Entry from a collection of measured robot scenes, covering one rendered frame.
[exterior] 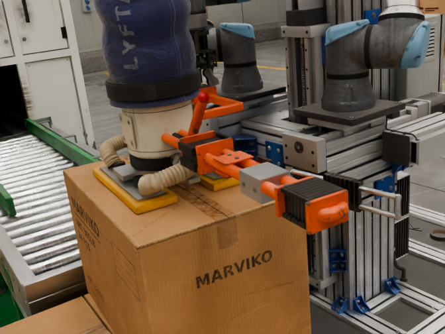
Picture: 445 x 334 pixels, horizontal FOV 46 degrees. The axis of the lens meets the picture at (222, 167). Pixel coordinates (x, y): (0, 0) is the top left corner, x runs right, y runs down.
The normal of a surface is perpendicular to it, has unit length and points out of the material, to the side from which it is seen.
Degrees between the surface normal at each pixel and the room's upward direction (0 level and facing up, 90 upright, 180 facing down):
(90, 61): 90
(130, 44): 79
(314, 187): 1
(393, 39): 72
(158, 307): 90
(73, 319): 0
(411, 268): 0
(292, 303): 90
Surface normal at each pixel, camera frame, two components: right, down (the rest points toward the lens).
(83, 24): 0.58, 0.22
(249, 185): -0.87, 0.24
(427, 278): -0.10, -0.94
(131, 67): -0.22, 0.25
